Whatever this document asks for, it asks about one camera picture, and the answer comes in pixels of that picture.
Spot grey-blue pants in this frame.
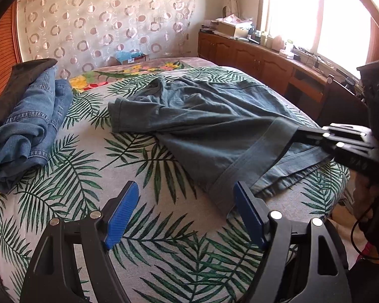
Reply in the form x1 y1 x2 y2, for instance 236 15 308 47
108 77 330 215

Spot dark chair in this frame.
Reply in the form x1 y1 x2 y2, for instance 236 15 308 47
316 74 369 127

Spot wooden cabinet desk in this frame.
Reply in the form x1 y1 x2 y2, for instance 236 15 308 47
198 32 330 124

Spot palm leaf bedspread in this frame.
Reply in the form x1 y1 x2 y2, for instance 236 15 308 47
0 66 350 302

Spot folded blue jeans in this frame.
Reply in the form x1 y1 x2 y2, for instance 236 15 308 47
0 66 73 193

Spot cardboard box on desk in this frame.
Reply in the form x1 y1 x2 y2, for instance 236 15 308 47
216 21 249 38

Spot black folded garment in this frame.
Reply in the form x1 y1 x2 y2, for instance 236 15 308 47
0 58 57 126

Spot floral blanket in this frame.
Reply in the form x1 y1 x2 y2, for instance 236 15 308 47
69 58 215 92

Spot blue tissue box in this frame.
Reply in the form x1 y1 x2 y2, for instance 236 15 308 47
115 51 148 65

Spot wooden louvred wardrobe door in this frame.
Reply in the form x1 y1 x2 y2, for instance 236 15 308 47
0 0 22 94

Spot sheer circle-pattern curtain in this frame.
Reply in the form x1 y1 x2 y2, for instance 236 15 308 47
17 0 195 79

